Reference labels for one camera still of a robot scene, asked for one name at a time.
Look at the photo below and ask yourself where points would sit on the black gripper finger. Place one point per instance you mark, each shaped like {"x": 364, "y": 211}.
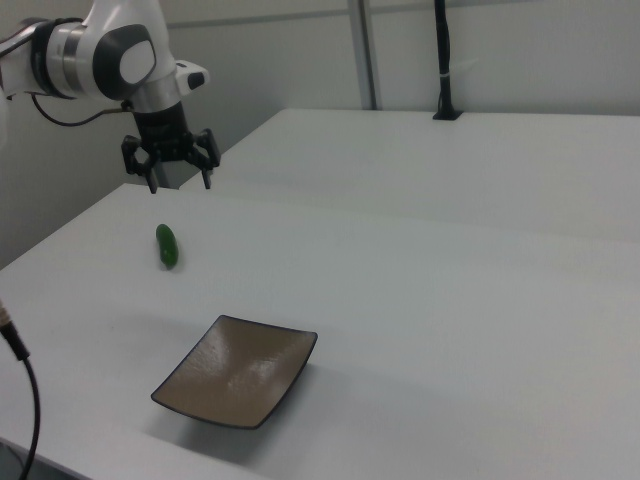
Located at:
{"x": 209, "y": 150}
{"x": 136, "y": 157}

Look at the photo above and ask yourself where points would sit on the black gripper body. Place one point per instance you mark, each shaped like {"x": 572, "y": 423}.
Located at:
{"x": 162, "y": 132}

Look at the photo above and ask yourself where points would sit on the green cucumber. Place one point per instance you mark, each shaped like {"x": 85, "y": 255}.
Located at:
{"x": 167, "y": 247}

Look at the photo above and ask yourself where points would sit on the square brown ceramic plate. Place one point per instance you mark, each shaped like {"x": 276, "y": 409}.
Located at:
{"x": 235, "y": 372}

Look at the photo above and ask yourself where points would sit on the black table clamp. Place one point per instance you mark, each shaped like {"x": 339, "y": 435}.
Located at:
{"x": 444, "y": 50}

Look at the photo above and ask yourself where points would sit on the grey partition post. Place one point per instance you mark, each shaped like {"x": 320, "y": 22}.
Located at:
{"x": 364, "y": 50}

